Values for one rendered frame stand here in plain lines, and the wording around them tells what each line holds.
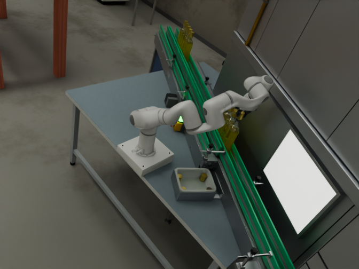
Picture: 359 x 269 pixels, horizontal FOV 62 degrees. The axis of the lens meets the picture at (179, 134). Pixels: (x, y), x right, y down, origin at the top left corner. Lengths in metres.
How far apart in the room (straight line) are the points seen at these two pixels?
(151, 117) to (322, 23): 0.91
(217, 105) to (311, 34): 0.58
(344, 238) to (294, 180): 0.70
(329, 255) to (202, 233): 0.82
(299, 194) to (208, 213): 0.50
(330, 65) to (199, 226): 1.01
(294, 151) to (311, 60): 0.44
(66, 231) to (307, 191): 1.66
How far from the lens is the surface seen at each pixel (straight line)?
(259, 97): 1.48
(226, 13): 5.45
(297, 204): 1.58
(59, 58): 3.72
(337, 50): 1.51
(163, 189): 1.75
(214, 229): 1.70
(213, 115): 1.39
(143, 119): 1.51
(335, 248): 0.96
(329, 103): 1.48
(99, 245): 2.36
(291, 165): 1.59
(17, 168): 2.80
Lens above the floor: 2.07
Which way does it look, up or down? 38 degrees down
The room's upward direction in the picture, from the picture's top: 20 degrees clockwise
